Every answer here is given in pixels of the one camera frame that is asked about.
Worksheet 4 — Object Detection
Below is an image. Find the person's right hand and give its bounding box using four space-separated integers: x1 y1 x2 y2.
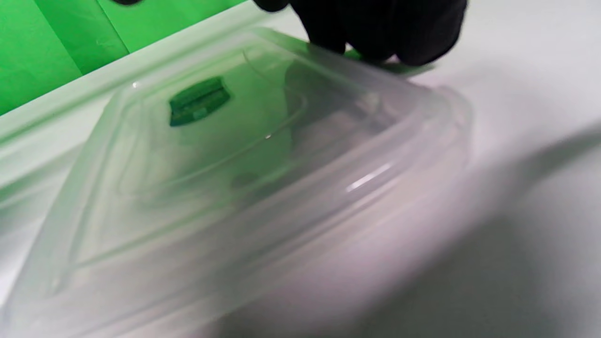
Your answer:
254 0 469 66

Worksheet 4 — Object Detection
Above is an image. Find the clear plastic lid with label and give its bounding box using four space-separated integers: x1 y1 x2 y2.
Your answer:
0 26 472 338

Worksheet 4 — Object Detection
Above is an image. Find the green backdrop cloth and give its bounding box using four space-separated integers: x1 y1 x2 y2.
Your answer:
0 0 247 115

